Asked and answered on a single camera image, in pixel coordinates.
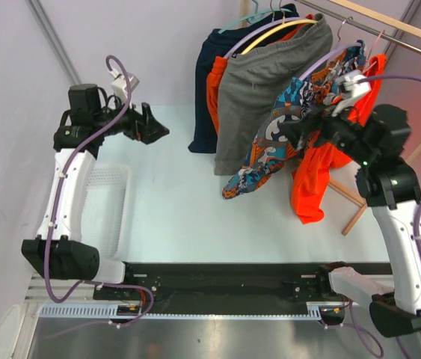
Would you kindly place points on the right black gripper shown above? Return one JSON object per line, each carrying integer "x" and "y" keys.
{"x": 297, "y": 130}

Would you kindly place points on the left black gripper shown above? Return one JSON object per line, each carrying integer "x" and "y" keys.
{"x": 143, "y": 127}

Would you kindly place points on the bright orange shorts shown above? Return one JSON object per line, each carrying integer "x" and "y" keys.
{"x": 312, "y": 177}

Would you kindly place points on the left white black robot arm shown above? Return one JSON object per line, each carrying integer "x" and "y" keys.
{"x": 58, "y": 251}

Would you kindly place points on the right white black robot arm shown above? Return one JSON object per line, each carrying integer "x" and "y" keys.
{"x": 392, "y": 191}

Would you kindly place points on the patterned blue orange shorts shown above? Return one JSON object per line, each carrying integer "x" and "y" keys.
{"x": 266, "y": 155}

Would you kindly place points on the grey shorts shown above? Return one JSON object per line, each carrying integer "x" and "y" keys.
{"x": 251, "y": 82}

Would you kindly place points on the purple hanger front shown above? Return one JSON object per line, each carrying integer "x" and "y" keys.
{"x": 332, "y": 54}

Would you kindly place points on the purple hanger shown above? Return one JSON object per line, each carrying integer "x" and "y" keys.
{"x": 332, "y": 54}
{"x": 261, "y": 29}

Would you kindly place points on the dark orange hanging shorts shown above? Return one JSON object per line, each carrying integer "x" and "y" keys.
{"x": 215, "y": 86}

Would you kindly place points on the yellow hanger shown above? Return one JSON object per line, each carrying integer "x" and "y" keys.
{"x": 276, "y": 29}

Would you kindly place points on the navy blue shorts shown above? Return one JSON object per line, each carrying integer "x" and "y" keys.
{"x": 205, "y": 138}

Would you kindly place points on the purple hanger rear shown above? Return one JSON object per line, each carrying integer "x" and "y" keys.
{"x": 261, "y": 29}

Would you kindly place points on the teal hanger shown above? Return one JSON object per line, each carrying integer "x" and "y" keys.
{"x": 250, "y": 11}

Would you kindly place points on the white plastic laundry basket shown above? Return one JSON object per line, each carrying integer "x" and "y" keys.
{"x": 105, "y": 210}

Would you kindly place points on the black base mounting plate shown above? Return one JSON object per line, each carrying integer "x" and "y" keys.
{"x": 232, "y": 289}

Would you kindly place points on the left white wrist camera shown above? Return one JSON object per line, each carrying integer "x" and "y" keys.
{"x": 122, "y": 85}

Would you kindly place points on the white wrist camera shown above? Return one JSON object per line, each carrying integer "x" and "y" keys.
{"x": 351, "y": 90}
{"x": 122, "y": 85}

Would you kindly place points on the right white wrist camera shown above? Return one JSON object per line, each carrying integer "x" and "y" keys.
{"x": 351, "y": 90}

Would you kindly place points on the metal clothes rail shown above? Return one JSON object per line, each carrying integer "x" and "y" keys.
{"x": 349, "y": 19}

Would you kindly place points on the wooden clothes rack frame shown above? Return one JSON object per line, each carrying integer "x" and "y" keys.
{"x": 403, "y": 28}

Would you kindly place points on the aluminium frame post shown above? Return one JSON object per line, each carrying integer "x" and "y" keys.
{"x": 45, "y": 24}

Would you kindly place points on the white slotted cable duct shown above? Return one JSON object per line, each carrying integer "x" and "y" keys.
{"x": 113, "y": 311}

